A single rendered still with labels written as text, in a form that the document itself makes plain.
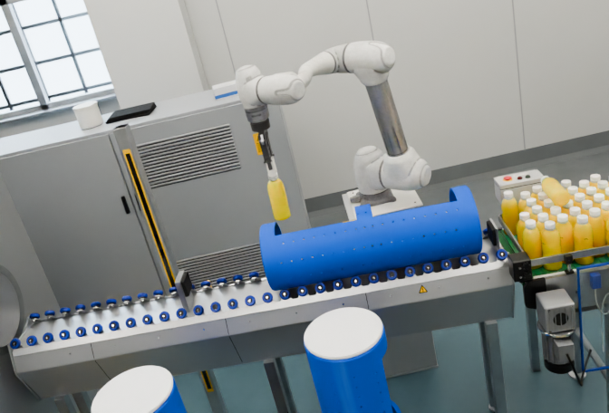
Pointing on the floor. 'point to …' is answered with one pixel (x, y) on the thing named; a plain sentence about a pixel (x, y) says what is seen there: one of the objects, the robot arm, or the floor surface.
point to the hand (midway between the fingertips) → (271, 167)
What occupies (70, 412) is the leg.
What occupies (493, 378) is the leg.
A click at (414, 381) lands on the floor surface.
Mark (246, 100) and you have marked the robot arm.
